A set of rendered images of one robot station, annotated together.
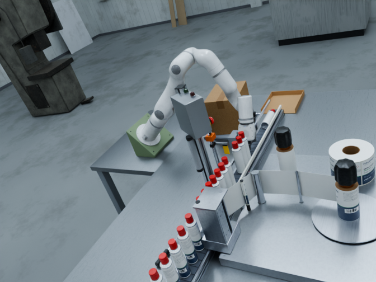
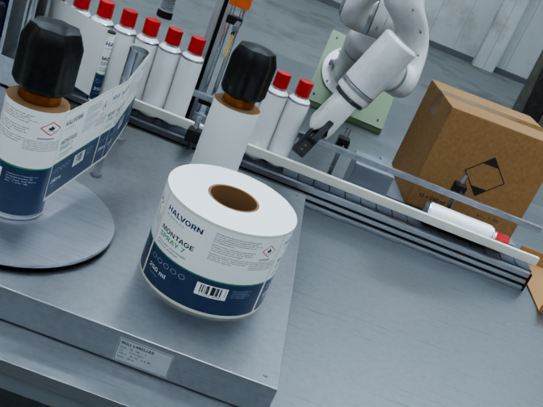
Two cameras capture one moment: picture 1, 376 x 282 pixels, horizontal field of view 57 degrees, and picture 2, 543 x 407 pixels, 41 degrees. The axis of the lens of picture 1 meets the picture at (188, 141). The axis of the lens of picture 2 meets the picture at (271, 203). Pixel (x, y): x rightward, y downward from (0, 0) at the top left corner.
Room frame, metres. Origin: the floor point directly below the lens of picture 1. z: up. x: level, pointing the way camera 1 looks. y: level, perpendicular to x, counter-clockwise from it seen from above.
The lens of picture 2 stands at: (0.74, -1.52, 1.47)
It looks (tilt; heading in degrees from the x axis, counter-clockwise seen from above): 24 degrees down; 50
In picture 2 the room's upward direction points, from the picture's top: 23 degrees clockwise
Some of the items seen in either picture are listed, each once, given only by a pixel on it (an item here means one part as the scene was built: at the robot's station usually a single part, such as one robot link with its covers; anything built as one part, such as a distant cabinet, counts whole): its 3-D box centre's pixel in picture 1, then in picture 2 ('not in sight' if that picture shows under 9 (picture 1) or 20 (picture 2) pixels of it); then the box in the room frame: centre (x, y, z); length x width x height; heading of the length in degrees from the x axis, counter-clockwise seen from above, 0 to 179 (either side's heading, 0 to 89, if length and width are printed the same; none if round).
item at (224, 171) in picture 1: (225, 179); (162, 73); (1.49, -0.12, 0.98); 0.05 x 0.05 x 0.20
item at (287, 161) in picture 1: (285, 153); (230, 122); (1.47, -0.46, 1.03); 0.09 x 0.09 x 0.30
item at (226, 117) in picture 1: (229, 107); (469, 157); (2.29, -0.36, 0.99); 0.30 x 0.24 x 0.27; 150
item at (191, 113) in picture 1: (191, 113); not in sight; (1.55, -0.06, 1.38); 0.17 x 0.10 x 0.19; 18
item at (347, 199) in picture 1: (347, 189); (33, 119); (1.08, -0.57, 1.04); 0.09 x 0.09 x 0.29
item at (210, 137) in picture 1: (221, 158); (219, 59); (1.60, -0.15, 1.04); 0.10 x 0.04 x 0.33; 53
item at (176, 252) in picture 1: (178, 258); not in sight; (1.07, 0.19, 0.98); 0.05 x 0.05 x 0.20
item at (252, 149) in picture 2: (258, 148); (317, 175); (1.79, -0.39, 0.90); 1.07 x 0.01 x 0.02; 143
